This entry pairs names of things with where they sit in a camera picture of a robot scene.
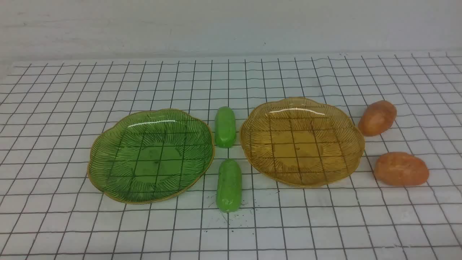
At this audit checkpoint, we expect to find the green cucumber one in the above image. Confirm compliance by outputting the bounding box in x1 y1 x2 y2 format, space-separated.
214 106 236 148

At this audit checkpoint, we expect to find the green cucumber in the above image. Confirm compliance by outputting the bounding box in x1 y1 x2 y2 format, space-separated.
216 159 242 213

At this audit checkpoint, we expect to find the orange potato one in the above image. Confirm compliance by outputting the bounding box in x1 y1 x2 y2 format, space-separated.
358 100 397 137

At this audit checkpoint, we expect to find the orange potato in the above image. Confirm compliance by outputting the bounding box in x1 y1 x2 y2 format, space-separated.
373 152 430 186

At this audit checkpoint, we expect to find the amber glass leaf plate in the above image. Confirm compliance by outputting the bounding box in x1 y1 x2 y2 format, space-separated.
240 97 365 187

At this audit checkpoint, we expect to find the green glass leaf plate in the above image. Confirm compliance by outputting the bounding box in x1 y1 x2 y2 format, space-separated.
86 109 215 204

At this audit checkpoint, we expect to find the white grid tablecloth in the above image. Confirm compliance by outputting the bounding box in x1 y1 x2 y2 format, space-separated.
0 52 462 260

